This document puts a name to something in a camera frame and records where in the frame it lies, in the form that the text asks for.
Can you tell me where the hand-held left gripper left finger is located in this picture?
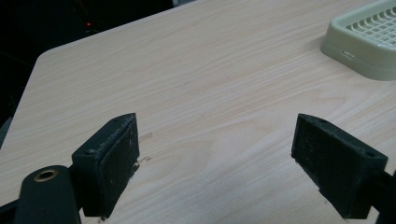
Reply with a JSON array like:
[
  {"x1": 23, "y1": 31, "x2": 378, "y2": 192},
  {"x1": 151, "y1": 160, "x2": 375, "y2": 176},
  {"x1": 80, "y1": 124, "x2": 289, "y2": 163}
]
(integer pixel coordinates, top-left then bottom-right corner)
[{"x1": 71, "y1": 112, "x2": 141, "y2": 219}]

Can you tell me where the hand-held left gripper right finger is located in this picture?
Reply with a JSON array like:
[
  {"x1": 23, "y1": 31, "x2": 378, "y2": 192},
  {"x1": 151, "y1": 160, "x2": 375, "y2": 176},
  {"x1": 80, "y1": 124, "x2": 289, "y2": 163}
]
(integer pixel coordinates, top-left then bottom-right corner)
[{"x1": 290, "y1": 113, "x2": 389, "y2": 220}]

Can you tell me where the pale green plastic basket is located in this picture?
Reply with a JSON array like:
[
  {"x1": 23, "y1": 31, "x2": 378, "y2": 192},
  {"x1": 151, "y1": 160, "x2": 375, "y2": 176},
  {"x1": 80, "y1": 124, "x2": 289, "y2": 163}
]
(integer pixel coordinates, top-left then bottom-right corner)
[{"x1": 319, "y1": 0, "x2": 396, "y2": 82}]

